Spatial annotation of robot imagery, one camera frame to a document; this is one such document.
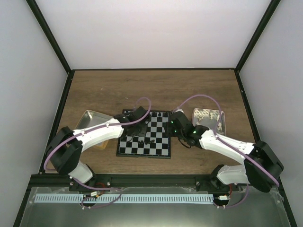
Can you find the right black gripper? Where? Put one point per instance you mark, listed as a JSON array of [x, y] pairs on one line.
[[169, 131]]

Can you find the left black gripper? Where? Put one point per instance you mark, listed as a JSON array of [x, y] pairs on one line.
[[143, 133]]

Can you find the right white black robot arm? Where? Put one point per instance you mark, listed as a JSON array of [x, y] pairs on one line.
[[258, 164]]

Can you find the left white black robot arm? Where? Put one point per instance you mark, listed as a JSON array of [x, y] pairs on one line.
[[65, 150]]

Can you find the pile of black chess pieces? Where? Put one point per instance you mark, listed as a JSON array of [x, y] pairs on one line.
[[146, 142]]

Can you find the black and silver chessboard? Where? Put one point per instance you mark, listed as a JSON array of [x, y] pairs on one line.
[[128, 146]]

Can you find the pink tin box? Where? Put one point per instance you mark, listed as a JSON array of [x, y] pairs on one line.
[[209, 118]]

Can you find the yellow tin box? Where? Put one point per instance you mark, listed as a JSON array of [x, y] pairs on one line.
[[92, 118]]

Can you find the light blue cable duct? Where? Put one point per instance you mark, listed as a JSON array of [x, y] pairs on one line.
[[126, 198]]

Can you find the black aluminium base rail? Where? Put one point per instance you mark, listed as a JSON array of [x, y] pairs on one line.
[[200, 182]]

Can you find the black frame post right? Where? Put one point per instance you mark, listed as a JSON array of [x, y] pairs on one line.
[[257, 33]]

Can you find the black frame post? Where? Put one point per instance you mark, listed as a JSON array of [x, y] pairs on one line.
[[257, 33], [33, 5]]

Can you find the black frame post left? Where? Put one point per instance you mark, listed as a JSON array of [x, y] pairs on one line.
[[33, 5]]

